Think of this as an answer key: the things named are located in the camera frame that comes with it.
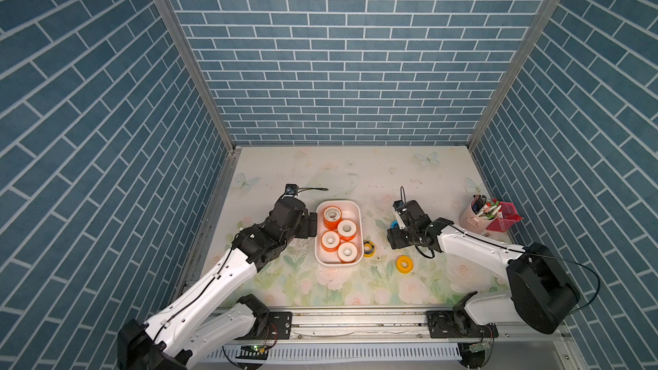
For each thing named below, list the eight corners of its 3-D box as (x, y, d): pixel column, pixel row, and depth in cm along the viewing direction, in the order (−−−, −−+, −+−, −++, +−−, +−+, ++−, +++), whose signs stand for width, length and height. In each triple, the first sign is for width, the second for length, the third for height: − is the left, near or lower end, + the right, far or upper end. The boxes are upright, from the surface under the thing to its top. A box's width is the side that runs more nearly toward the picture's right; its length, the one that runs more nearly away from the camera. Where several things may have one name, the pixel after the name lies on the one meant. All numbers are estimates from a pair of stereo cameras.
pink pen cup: (459, 234, 95) (473, 216, 85) (459, 211, 102) (473, 193, 91) (484, 241, 93) (502, 224, 83) (483, 218, 100) (499, 199, 90)
